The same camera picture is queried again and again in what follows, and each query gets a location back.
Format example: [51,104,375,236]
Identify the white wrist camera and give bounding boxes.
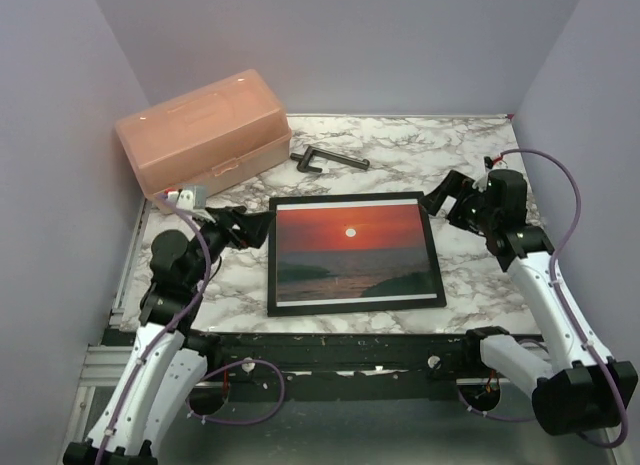
[164,185,209,218]
[474,155,503,192]

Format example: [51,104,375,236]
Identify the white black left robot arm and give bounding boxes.
[62,207,275,464]

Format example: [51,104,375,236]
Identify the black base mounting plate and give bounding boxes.
[186,331,507,410]

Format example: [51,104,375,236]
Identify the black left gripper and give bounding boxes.
[187,204,276,286]

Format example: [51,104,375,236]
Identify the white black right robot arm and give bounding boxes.
[420,169,638,436]

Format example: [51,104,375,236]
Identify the red sunset photo board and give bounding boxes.
[274,197,439,309]

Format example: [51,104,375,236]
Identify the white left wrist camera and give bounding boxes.
[164,185,209,218]

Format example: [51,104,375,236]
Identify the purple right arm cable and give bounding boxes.
[457,148,630,449]

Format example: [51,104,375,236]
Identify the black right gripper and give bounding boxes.
[420,170,498,235]

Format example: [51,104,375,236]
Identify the pink translucent plastic box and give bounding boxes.
[115,70,292,214]

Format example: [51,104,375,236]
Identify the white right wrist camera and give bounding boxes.
[474,155,503,192]

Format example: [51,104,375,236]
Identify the aluminium extrusion rail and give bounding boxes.
[79,345,132,387]

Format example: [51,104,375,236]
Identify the light wooden picture frame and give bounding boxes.
[266,189,449,318]

